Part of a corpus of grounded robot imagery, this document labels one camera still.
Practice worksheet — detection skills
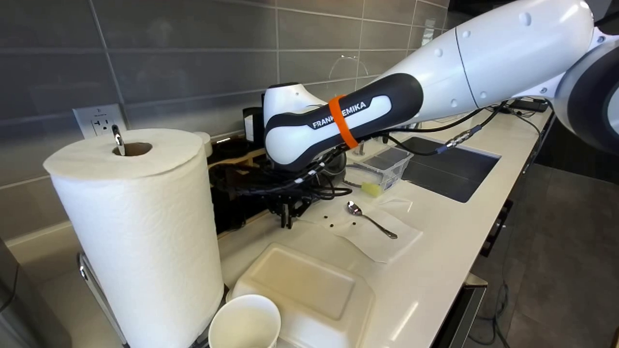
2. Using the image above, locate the wooden organizer rack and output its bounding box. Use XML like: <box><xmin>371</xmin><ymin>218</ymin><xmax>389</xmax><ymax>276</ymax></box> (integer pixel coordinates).
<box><xmin>207</xmin><ymin>137</ymin><xmax>276</xmax><ymax>234</ymax></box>

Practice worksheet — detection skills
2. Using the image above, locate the dark kitchen sink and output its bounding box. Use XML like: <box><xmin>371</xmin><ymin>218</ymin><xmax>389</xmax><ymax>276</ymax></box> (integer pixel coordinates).
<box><xmin>402</xmin><ymin>137</ymin><xmax>499</xmax><ymax>203</ymax></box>

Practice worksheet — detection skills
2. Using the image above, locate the black and white mug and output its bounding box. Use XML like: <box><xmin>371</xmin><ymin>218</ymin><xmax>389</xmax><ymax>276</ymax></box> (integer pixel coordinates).
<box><xmin>242</xmin><ymin>106</ymin><xmax>263</xmax><ymax>145</ymax></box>

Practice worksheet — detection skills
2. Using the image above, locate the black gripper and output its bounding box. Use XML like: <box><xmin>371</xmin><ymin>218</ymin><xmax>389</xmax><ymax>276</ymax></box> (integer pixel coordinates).
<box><xmin>267</xmin><ymin>170</ymin><xmax>321</xmax><ymax>228</ymax></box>

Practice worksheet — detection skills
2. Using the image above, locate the white paper napkin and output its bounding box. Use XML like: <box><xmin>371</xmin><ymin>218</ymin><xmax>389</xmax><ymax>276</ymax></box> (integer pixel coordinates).
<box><xmin>336</xmin><ymin>209</ymin><xmax>421</xmax><ymax>265</ymax></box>

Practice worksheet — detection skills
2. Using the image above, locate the white paper towel roll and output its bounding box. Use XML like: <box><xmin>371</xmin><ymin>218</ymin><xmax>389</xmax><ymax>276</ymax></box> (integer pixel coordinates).
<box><xmin>40</xmin><ymin>128</ymin><xmax>226</xmax><ymax>348</ymax></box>

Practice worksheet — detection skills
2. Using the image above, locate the metal paper towel holder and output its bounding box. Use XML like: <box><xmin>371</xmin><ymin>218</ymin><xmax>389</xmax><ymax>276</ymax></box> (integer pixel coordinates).
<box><xmin>75</xmin><ymin>124</ymin><xmax>228</xmax><ymax>348</ymax></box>

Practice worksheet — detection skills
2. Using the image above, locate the white paper cup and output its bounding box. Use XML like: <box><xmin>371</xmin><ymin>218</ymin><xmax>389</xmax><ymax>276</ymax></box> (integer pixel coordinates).
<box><xmin>209</xmin><ymin>294</ymin><xmax>280</xmax><ymax>348</ymax></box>

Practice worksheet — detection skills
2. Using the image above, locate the white wall outlet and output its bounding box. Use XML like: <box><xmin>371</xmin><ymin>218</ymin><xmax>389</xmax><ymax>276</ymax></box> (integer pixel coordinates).
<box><xmin>73</xmin><ymin>104</ymin><xmax>125</xmax><ymax>137</ymax></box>

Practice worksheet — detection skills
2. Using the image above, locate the clear plastic container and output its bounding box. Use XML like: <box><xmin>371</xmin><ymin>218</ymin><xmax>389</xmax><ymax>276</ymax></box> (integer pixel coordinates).
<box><xmin>344</xmin><ymin>147</ymin><xmax>412</xmax><ymax>197</ymax></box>

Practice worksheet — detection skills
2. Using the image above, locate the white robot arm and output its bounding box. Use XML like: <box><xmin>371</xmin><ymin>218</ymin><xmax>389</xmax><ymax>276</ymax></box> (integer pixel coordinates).
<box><xmin>263</xmin><ymin>0</ymin><xmax>619</xmax><ymax>224</ymax></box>

